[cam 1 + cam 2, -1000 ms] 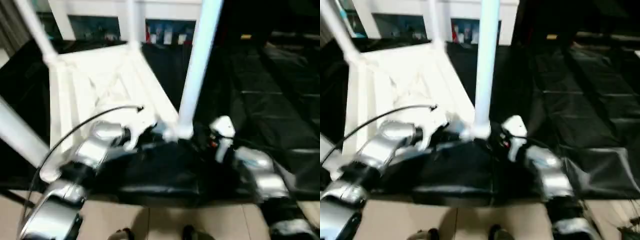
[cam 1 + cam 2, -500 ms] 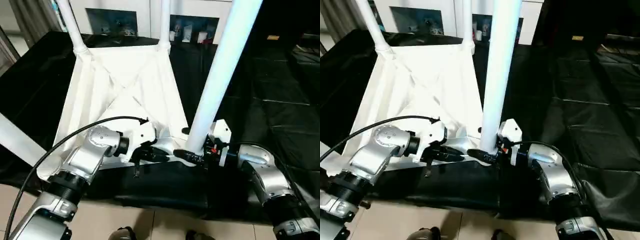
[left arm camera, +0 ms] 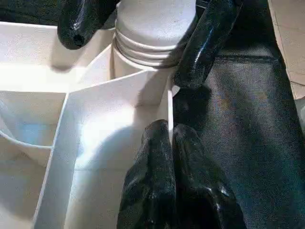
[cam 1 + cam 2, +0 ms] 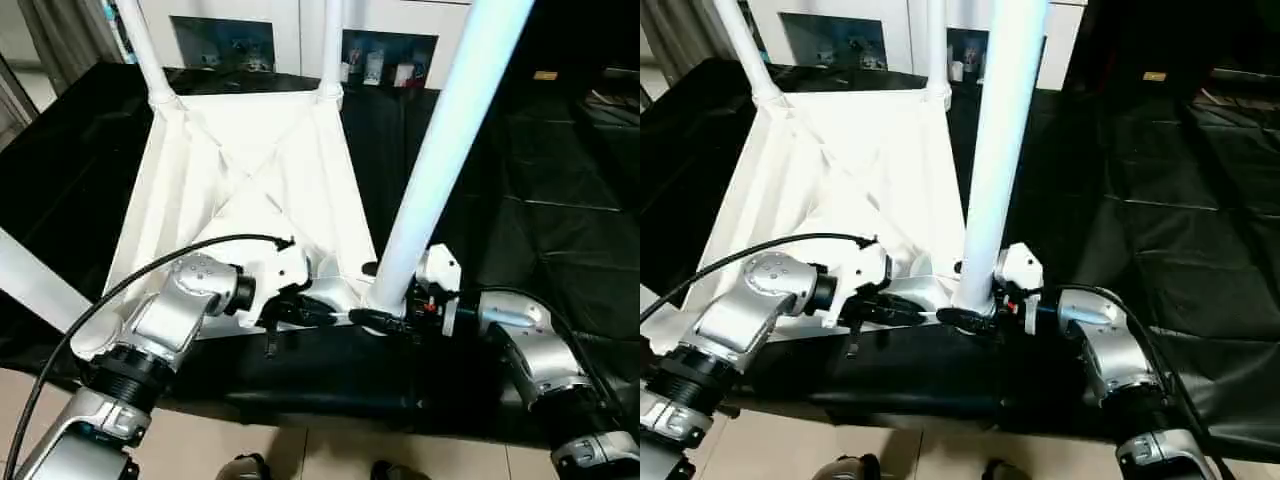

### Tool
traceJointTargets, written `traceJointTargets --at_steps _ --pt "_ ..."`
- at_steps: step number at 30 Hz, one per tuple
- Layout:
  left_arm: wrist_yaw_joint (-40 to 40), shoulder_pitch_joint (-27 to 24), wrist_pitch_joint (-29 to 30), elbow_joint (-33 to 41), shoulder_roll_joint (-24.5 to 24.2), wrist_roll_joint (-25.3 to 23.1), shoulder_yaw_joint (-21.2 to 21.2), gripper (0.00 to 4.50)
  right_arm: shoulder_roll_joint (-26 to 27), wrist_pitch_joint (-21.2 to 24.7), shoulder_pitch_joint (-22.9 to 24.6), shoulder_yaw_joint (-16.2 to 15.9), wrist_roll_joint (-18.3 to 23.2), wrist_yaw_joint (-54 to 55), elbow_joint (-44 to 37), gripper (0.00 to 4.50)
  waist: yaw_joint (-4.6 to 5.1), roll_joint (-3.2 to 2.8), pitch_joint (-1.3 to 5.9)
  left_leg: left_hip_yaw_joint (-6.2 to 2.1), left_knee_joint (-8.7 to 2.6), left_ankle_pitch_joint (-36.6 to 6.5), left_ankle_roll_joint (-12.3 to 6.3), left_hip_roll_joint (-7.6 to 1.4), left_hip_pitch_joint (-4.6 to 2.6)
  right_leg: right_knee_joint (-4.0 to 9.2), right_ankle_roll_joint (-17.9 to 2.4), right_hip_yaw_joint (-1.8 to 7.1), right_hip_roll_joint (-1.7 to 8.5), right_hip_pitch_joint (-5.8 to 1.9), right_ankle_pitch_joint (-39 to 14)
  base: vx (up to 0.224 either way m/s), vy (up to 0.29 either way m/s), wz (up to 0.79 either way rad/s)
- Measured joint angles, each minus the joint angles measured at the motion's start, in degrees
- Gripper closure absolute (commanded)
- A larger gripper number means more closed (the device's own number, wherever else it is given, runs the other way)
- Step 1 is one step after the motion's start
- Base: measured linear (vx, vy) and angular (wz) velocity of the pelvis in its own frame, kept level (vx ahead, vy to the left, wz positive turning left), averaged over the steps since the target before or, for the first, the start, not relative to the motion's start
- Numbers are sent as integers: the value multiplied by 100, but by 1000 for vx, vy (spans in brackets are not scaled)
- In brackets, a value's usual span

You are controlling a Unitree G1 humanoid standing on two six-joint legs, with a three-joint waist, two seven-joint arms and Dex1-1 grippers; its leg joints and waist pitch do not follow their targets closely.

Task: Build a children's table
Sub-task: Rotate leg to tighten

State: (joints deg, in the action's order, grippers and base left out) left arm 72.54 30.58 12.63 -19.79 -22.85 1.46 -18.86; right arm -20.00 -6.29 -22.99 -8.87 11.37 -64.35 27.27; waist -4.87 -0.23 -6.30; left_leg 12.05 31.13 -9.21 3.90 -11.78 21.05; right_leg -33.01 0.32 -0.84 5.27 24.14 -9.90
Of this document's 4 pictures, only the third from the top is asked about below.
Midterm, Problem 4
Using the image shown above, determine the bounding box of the white plastic table top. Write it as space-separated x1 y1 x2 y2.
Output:
0 20 182 229

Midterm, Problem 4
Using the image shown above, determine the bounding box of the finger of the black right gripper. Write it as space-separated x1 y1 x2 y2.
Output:
173 0 244 90
56 0 121 51

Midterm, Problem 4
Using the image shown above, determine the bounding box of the white plastic table leg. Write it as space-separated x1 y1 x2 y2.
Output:
112 0 200 68

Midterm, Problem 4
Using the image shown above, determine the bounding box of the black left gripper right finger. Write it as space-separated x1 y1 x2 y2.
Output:
173 123 247 229

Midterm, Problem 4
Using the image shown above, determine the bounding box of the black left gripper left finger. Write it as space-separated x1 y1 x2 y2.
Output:
116 119 177 229

